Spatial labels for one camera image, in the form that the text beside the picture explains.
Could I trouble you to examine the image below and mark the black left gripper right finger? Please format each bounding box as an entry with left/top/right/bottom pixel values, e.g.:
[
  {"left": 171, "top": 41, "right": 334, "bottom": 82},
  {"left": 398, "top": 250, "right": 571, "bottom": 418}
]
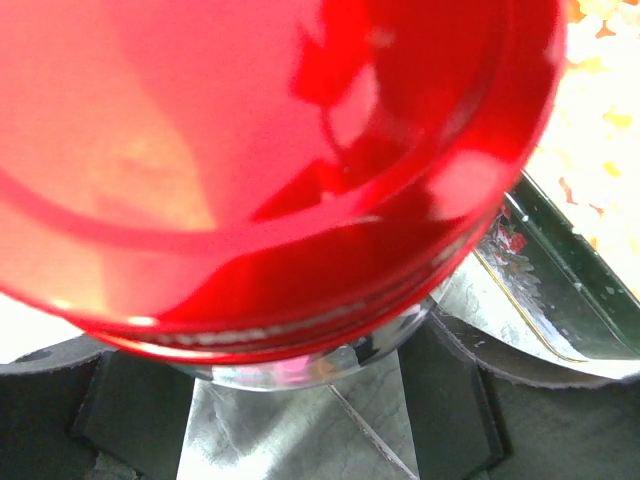
[{"left": 398, "top": 309, "right": 639, "bottom": 479}]

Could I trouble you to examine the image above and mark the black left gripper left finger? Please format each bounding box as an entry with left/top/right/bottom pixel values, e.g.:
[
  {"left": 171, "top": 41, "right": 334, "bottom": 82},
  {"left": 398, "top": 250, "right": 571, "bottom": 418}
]
[{"left": 1, "top": 336, "right": 194, "bottom": 479}]

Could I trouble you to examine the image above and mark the square tin of translucent candies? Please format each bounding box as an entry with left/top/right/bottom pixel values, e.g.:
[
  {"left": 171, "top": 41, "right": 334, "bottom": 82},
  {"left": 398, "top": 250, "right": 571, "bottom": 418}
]
[{"left": 469, "top": 0, "right": 640, "bottom": 363}]

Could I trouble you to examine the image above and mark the clear glass jar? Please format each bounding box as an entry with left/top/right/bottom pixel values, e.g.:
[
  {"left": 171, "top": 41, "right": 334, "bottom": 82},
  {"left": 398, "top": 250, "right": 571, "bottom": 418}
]
[{"left": 173, "top": 296, "right": 436, "bottom": 392}]

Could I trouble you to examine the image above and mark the red jar lid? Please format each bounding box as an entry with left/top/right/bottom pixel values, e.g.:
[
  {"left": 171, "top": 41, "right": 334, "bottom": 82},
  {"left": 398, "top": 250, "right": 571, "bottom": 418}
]
[{"left": 1, "top": 1, "right": 566, "bottom": 365}]

